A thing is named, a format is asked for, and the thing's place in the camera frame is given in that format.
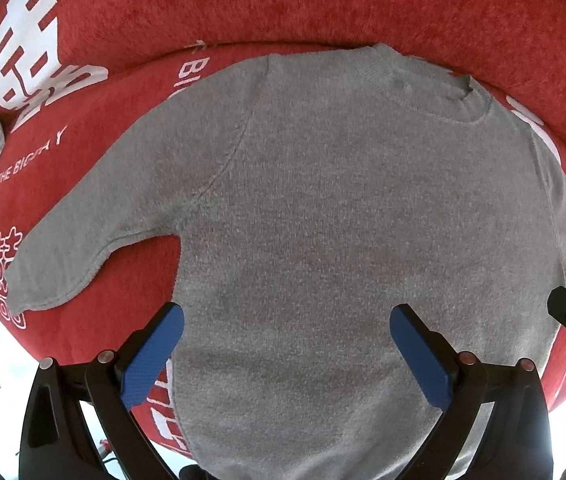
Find grey knit sweater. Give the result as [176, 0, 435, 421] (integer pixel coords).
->
[6, 44, 566, 479]

